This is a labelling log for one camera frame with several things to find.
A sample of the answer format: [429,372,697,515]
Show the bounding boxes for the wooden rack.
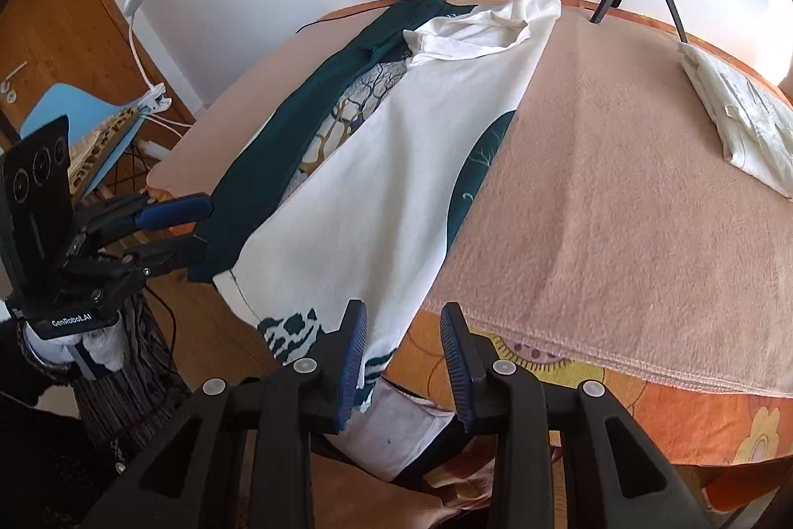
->
[65,108,140,189]

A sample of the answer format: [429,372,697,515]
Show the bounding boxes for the white cloth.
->
[335,374,459,483]

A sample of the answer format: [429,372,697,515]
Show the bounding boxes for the blue chair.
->
[18,83,146,201]

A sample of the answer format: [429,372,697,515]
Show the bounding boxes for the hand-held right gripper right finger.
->
[439,301,713,529]

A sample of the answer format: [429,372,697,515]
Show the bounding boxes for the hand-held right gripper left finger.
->
[80,299,373,529]

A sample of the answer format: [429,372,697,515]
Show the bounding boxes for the white and teal printed shirt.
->
[189,0,565,412]

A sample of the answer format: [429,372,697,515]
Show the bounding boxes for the pink blanket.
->
[149,0,793,397]

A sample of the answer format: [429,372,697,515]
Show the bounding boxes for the folded white clothes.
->
[678,42,793,198]

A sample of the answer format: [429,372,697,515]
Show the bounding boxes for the peach cloth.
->
[310,451,493,529]

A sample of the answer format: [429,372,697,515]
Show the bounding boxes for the orange floral tablecloth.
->
[297,0,793,514]

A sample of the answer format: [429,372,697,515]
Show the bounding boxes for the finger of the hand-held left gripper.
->
[93,233,209,283]
[77,192,215,248]

